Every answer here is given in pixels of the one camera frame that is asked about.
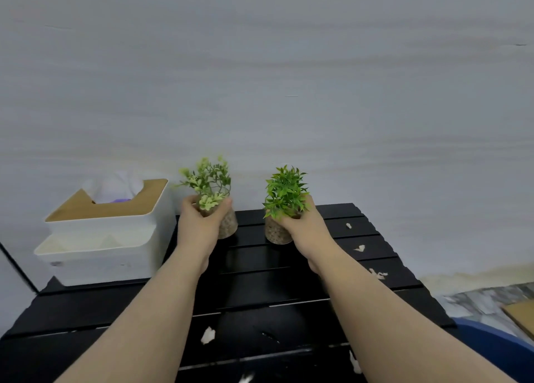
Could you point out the person's right hand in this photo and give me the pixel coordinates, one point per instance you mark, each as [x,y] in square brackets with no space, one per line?
[306,232]

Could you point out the person's left hand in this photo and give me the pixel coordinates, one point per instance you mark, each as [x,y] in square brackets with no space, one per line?
[197,232]

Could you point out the person's left thumb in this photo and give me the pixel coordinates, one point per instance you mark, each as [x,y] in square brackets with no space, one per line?
[221,208]

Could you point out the person's right thumb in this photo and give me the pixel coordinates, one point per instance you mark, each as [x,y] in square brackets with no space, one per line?
[309,205]

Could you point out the pale leaf potted artificial plant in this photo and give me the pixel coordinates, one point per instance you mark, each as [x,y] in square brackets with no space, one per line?
[210,186]

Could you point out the dark green potted artificial plant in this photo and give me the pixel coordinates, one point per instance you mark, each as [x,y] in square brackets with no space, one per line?
[285,195]

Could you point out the person's right forearm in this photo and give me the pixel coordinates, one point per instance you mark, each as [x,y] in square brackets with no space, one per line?
[396,332]

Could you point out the person's left forearm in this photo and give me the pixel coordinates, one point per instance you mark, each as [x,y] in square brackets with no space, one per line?
[137,324]

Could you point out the white tissue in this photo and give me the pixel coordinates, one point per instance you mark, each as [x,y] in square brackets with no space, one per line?
[112,188]

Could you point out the white tissue box wooden lid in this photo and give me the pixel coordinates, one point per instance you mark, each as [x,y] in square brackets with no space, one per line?
[108,236]

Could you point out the blue plastic basin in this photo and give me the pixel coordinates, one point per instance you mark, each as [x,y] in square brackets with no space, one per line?
[496,345]

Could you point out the brown cardboard piece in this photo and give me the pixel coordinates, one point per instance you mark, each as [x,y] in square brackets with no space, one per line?
[521,314]

